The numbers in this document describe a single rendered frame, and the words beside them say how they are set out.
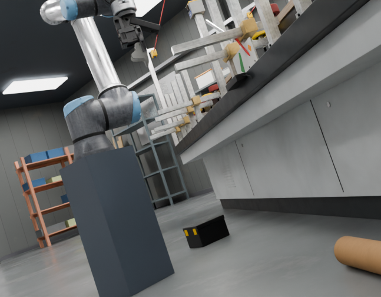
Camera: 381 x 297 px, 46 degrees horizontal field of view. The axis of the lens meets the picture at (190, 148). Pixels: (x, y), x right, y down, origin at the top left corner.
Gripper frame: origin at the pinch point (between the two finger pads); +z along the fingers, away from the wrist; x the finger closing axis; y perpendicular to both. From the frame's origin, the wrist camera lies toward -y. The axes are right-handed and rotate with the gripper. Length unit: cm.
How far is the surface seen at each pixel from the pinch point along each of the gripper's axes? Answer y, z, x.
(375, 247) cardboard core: -27, 75, 61
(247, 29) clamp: -38.7, -0.6, 6.1
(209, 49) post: -41, -13, -52
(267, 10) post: -40.1, 0.5, 23.9
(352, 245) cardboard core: -27, 75, 51
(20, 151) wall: 195, -142, -946
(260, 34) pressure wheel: -55, -4, -20
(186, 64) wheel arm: -19.8, -1.3, -22.9
